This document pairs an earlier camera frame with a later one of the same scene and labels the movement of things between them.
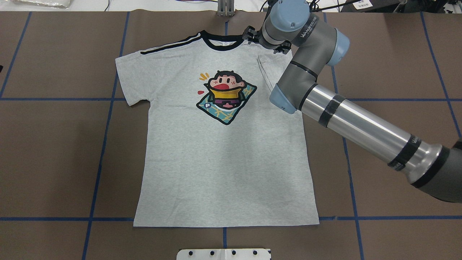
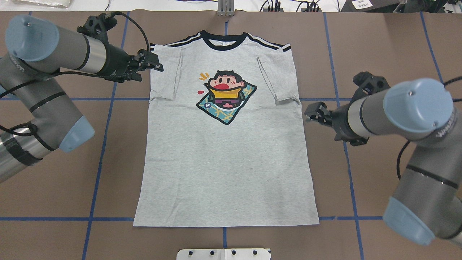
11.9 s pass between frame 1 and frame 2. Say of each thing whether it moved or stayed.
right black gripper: moved
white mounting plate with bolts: stayed
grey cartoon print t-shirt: stayed
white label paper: stayed
